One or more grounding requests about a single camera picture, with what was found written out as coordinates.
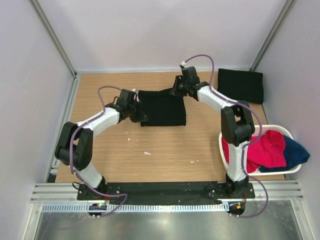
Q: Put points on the left aluminium frame post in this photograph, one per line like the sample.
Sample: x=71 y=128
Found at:
x=52 y=35

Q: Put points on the red t shirt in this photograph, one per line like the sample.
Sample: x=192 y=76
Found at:
x=265 y=152

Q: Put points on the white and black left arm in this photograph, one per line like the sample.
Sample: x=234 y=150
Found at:
x=75 y=144

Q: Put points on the right aluminium frame post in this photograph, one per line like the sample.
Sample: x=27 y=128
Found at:
x=279 y=20

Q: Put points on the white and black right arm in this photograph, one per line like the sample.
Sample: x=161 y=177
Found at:
x=236 y=122

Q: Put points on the navy blue t shirt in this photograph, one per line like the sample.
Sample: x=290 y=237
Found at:
x=293 y=155

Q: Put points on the black t shirt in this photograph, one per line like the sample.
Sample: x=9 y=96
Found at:
x=162 y=109
x=241 y=85

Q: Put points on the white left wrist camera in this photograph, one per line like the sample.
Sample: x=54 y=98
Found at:
x=136 y=94

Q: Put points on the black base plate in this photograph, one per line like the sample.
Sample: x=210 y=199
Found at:
x=142 y=192

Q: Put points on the folded black t shirt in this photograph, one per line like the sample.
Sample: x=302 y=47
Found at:
x=241 y=85

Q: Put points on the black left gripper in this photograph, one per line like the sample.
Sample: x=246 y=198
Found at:
x=141 y=116

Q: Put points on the white slotted cable duct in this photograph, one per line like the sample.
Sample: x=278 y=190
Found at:
x=102 y=208

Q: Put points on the aluminium frame post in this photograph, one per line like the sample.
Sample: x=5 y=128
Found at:
x=279 y=20
x=52 y=35

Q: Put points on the white laundry basket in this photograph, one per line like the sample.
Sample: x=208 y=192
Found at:
x=285 y=132

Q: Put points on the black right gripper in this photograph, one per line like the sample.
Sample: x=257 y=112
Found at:
x=175 y=90

